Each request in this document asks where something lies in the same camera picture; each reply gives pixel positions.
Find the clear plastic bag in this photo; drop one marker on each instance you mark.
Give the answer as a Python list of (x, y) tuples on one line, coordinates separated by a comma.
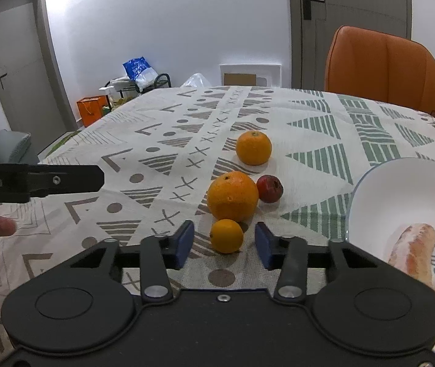
[(196, 81)]

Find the grey sofa cushion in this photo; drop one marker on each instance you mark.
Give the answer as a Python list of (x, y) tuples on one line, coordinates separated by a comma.
[(11, 147)]

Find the orange chair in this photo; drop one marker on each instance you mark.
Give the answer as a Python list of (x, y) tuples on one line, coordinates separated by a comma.
[(385, 68)]

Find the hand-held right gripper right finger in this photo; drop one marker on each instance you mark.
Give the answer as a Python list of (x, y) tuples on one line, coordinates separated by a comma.
[(266, 244)]

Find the white framed panel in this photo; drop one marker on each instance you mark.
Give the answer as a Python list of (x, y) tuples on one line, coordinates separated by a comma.
[(248, 74)]

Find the grey side door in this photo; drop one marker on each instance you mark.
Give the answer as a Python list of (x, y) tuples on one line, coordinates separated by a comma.
[(22, 76)]

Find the large peeled pomelo piece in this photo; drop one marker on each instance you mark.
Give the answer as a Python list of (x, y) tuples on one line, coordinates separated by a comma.
[(412, 252)]

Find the large orange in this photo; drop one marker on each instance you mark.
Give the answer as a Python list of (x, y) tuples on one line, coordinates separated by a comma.
[(232, 195)]

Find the medium orange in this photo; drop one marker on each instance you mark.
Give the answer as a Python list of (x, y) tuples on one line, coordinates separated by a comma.
[(254, 148)]

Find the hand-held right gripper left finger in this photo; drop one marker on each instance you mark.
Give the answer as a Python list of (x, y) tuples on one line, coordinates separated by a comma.
[(183, 244)]

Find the blue plastic bag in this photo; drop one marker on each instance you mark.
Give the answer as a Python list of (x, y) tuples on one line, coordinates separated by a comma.
[(137, 70)]

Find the green rug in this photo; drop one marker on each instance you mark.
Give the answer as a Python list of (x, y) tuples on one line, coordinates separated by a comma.
[(60, 143)]

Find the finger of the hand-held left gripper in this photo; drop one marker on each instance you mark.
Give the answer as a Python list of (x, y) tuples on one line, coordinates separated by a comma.
[(68, 179)]

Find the small tangerine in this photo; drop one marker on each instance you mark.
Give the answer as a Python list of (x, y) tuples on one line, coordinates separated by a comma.
[(226, 236)]

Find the red plum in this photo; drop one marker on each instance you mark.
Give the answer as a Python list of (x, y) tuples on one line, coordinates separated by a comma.
[(270, 188)]

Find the white plate with blue rim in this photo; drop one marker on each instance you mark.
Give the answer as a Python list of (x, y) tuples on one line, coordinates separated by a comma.
[(393, 198)]

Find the orange paper bag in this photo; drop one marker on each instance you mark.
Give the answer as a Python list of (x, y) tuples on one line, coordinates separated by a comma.
[(91, 111)]

